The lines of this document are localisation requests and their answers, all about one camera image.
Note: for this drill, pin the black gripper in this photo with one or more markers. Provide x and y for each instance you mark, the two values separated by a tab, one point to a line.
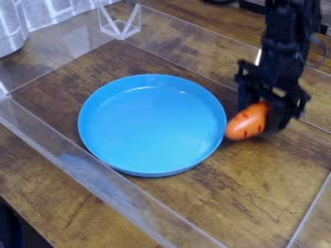
292	22

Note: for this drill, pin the orange toy carrot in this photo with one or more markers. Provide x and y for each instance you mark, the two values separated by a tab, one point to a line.
249	123

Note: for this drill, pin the blue round tray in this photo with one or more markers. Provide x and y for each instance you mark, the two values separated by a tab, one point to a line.
153	125

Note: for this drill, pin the dark wooden bar background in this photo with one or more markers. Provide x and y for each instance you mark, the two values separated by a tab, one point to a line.
257	6

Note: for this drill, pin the white checkered curtain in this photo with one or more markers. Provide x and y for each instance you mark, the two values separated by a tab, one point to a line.
25	16

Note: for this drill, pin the clear acrylic corner bracket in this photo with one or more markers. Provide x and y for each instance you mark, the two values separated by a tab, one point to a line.
121	29

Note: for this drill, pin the clear acrylic enclosure wall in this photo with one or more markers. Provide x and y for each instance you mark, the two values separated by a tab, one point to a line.
261	193

